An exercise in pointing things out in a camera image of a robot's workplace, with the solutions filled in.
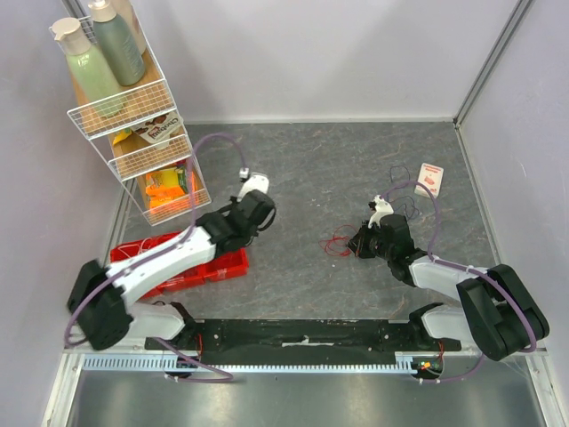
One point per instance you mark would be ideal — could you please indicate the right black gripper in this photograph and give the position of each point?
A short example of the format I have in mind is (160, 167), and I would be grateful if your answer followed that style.
(364, 243)

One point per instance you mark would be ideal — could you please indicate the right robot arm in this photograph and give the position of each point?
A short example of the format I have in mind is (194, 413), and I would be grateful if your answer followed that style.
(497, 314)

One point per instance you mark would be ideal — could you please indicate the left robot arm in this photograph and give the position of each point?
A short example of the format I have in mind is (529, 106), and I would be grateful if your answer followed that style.
(104, 302)

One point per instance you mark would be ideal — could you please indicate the small white card box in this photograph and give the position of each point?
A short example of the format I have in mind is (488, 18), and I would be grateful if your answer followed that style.
(431, 177)

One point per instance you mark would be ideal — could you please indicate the red bin right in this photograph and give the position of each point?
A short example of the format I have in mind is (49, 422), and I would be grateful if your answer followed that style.
(227, 266)

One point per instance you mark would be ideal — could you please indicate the red bin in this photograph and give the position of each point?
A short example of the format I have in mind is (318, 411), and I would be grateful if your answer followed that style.
(227, 266)
(130, 249)

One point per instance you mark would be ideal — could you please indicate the orange snack packs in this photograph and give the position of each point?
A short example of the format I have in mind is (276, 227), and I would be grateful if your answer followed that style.
(169, 189)

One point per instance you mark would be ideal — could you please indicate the chocolate cookie box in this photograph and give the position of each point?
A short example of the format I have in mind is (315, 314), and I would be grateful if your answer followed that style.
(158, 128)

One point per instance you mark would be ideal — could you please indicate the red bin left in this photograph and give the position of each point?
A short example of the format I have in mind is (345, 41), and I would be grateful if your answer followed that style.
(130, 249)

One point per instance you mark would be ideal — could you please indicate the dark green bottle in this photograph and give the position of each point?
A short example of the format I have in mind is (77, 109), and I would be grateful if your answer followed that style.
(117, 43)

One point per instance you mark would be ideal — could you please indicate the light green bottle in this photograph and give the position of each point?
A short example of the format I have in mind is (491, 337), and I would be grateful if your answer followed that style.
(88, 67)

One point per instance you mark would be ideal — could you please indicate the beige bottle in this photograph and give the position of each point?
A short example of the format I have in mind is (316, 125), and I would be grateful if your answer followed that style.
(125, 9)

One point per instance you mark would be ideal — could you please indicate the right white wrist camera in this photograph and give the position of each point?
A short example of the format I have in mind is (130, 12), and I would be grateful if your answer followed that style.
(380, 208)

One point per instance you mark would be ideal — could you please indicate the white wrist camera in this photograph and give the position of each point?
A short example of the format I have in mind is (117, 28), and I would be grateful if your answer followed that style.
(380, 208)
(252, 181)

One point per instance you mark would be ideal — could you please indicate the slotted cable duct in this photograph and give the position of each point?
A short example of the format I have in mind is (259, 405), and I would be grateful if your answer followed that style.
(168, 362)

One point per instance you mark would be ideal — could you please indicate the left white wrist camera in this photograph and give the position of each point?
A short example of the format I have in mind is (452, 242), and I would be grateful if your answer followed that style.
(252, 181)

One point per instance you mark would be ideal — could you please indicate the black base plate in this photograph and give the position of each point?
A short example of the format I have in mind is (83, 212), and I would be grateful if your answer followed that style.
(305, 341)

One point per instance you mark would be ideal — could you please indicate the aluminium frame rail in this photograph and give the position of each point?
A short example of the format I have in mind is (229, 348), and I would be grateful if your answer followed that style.
(131, 349)

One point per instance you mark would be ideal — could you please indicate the white wire shelf rack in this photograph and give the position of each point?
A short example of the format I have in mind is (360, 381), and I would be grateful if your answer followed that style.
(126, 154)

